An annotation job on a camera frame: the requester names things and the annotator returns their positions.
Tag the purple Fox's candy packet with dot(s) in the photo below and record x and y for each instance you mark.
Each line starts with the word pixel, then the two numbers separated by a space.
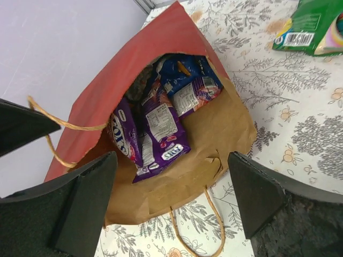
pixel 162 136

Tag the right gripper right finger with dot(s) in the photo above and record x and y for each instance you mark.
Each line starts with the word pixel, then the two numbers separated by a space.
pixel 282 216

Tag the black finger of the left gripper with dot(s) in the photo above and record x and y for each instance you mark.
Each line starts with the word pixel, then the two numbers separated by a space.
pixel 21 125

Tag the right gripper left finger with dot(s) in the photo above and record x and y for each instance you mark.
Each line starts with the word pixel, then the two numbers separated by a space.
pixel 61 217

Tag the blue Doritos chip bag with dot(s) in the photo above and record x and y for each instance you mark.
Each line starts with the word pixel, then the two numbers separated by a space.
pixel 189 81

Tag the red brown paper bag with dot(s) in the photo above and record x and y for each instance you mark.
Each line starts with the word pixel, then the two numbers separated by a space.
pixel 214 131

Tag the floral table mat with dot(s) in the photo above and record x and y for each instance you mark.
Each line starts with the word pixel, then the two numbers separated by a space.
pixel 295 102

